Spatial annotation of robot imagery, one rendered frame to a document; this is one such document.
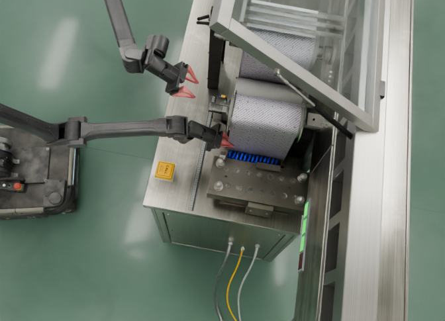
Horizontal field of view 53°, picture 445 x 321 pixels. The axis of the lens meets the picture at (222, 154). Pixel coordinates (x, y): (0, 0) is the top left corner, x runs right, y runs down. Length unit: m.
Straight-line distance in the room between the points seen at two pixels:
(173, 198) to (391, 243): 0.89
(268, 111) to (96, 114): 1.72
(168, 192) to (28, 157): 1.13
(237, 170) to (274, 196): 0.18
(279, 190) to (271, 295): 1.08
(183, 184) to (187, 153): 0.14
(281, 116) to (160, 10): 2.08
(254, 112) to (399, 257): 0.66
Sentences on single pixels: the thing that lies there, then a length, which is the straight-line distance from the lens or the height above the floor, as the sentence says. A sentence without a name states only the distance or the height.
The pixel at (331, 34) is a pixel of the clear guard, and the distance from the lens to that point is 1.21.
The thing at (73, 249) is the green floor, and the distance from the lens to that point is 2.84.
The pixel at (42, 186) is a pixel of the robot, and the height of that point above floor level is 0.24.
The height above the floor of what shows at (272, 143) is 1.16.
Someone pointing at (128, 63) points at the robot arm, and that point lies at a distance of 1.47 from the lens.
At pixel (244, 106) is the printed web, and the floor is 1.31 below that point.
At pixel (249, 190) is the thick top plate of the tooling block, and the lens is 1.77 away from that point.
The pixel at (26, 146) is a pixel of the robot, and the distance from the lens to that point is 2.84.
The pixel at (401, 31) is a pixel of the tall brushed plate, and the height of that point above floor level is 1.44.
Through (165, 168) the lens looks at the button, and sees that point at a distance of 1.90.
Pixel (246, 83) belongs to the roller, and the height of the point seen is 1.23.
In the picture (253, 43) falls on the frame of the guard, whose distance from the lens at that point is 0.96.
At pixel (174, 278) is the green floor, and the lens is 2.72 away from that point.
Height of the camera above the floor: 2.71
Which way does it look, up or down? 68 degrees down
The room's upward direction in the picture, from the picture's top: 9 degrees clockwise
